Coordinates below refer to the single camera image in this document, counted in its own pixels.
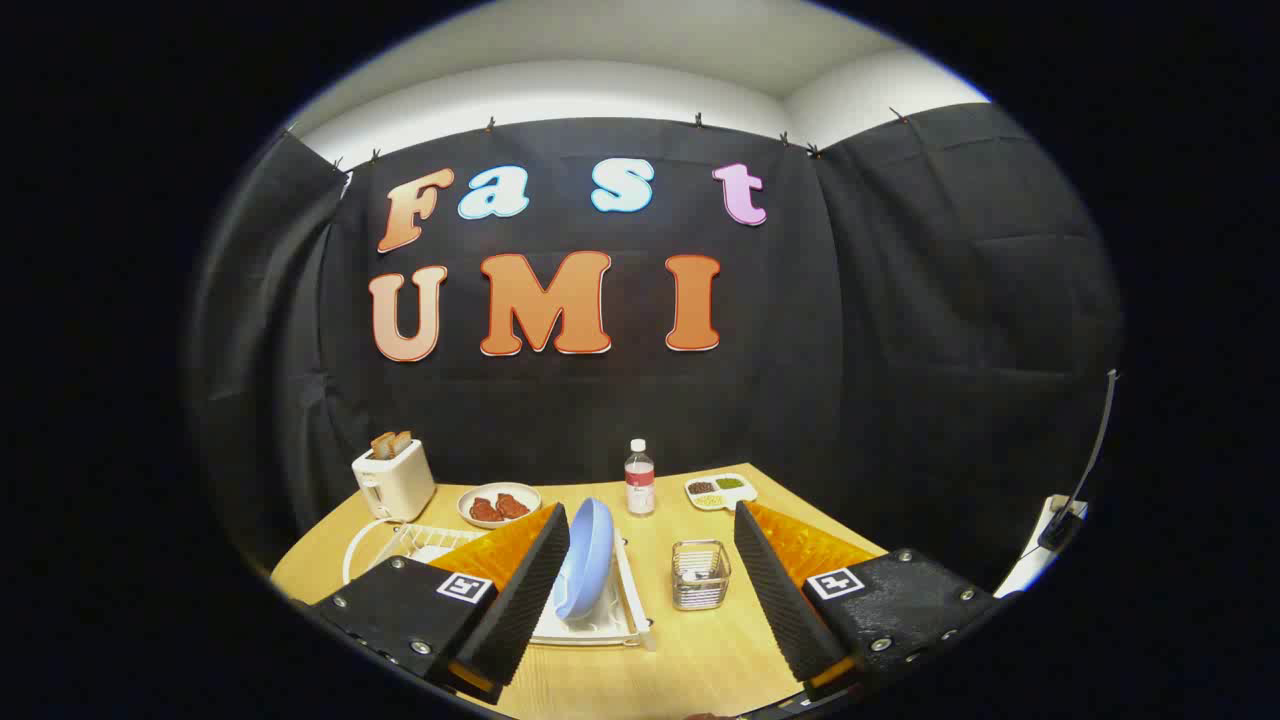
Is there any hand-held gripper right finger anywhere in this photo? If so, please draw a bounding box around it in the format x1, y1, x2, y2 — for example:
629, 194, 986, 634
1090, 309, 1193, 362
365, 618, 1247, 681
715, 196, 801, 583
733, 500, 1001, 701

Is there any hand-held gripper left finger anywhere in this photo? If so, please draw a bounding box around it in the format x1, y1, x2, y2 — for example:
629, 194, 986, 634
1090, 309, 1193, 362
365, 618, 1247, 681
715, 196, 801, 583
310, 503, 571, 706

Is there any blue plate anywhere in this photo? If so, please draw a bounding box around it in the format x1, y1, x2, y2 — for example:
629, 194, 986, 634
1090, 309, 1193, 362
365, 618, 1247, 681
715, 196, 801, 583
553, 498, 616, 621

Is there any metal wire basket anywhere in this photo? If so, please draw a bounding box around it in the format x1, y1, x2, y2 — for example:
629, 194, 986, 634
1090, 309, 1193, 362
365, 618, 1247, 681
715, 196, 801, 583
671, 540, 732, 612

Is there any white wire dish rack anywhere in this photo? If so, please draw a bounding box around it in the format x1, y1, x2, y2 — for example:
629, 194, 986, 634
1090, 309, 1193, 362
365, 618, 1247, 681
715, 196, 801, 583
370, 520, 656, 651

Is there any white round dish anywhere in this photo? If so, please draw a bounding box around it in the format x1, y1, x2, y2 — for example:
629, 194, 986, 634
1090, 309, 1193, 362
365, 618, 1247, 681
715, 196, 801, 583
457, 482, 542, 530

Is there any white drip tray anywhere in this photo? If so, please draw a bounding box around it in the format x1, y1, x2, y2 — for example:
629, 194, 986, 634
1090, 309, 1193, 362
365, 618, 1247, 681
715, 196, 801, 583
412, 540, 641, 647

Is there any white divided tray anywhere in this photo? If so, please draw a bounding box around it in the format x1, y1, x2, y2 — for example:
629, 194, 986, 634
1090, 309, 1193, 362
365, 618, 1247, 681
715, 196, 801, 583
684, 473, 758, 512

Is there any white toaster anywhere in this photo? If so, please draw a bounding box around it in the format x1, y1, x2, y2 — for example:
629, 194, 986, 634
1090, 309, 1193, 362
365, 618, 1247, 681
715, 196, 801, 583
352, 438, 437, 523

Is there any clear water bottle red label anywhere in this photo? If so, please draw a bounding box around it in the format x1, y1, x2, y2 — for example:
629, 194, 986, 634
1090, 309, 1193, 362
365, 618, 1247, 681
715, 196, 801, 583
625, 439, 656, 517

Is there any white panel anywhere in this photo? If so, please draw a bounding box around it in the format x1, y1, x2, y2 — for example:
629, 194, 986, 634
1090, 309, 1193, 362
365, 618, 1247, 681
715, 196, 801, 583
995, 495, 1089, 599

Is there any white toaster cable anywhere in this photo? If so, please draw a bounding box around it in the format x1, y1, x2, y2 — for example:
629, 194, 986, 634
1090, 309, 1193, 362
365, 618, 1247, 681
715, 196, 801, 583
342, 517, 401, 586

